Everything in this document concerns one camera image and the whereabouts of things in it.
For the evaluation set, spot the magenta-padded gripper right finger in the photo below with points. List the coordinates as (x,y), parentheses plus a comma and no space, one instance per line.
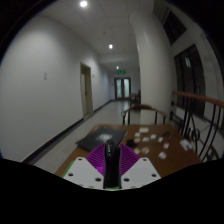
(141,172)

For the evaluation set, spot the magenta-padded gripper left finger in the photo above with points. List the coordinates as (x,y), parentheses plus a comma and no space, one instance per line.
(83,172)

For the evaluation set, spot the small white paper card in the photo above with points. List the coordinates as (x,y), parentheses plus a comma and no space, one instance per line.
(145,139)
(153,136)
(137,134)
(160,139)
(166,145)
(162,155)
(144,130)

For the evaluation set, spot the crumpled white paper piece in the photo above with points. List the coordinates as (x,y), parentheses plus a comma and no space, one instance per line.
(186,144)

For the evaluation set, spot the beige side door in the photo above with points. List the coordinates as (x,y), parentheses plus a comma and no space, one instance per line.
(86,90)

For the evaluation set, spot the wooden-topped metal stair railing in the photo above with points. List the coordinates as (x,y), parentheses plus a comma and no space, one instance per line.
(200,113)

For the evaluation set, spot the glass double door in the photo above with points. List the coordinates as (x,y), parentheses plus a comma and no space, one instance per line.
(122,88)

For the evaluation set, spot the green exit sign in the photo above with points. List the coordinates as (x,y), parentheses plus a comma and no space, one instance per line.
(121,72)

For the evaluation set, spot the dark framed window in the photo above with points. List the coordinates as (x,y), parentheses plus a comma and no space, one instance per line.
(190,80)

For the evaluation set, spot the small dark upper window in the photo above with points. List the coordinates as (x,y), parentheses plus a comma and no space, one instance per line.
(174,26)

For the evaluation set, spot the round ceiling lights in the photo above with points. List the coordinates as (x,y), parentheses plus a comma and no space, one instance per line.
(83,3)

